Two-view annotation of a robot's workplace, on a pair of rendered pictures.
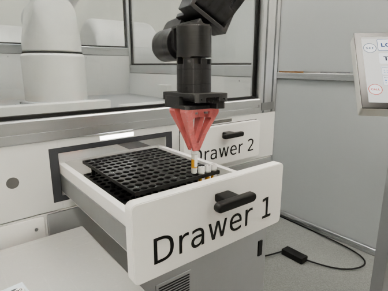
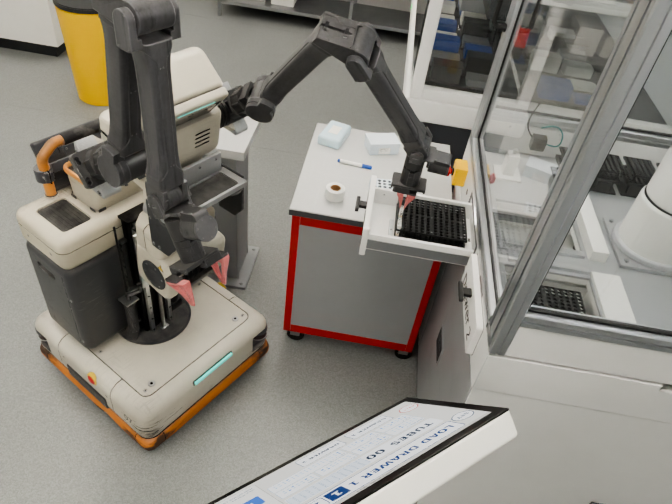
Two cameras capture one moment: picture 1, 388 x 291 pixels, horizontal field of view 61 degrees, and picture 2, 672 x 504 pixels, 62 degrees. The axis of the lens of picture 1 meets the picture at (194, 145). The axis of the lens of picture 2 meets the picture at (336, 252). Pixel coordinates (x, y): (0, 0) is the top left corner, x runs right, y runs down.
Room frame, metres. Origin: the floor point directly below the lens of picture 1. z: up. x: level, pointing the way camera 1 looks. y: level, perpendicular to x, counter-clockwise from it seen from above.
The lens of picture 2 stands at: (1.31, -1.18, 1.97)
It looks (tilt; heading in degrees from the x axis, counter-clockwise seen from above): 42 degrees down; 130
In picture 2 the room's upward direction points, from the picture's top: 9 degrees clockwise
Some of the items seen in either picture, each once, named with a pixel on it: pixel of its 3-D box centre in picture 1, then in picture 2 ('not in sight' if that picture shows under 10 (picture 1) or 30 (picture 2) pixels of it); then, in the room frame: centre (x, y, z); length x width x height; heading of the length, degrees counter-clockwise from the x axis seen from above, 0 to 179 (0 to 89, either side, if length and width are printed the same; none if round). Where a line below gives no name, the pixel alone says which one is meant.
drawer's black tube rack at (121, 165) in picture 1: (148, 180); (429, 225); (0.61, 0.09, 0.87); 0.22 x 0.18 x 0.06; 38
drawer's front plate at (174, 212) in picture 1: (216, 213); (368, 213); (0.45, -0.03, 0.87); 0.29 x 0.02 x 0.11; 128
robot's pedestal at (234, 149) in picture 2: not in sight; (221, 203); (-0.38, -0.02, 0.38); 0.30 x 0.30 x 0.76; 38
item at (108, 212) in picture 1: (145, 181); (431, 227); (0.62, 0.10, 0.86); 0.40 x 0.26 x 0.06; 38
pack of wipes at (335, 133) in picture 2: not in sight; (334, 134); (-0.06, 0.33, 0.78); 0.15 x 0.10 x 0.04; 115
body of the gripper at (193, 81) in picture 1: (193, 81); (410, 176); (0.56, 0.00, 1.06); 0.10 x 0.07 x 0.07; 36
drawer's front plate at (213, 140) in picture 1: (223, 144); (471, 301); (0.90, -0.08, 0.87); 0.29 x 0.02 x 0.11; 128
